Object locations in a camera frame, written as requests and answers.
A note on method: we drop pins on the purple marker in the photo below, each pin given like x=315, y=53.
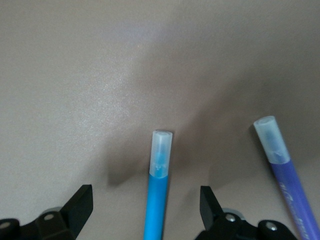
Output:
x=292, y=180

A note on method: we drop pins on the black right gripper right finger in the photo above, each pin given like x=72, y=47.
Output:
x=212, y=217

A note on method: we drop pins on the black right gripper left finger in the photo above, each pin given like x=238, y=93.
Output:
x=75, y=212

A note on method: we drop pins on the blue marker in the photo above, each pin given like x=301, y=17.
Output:
x=157, y=200

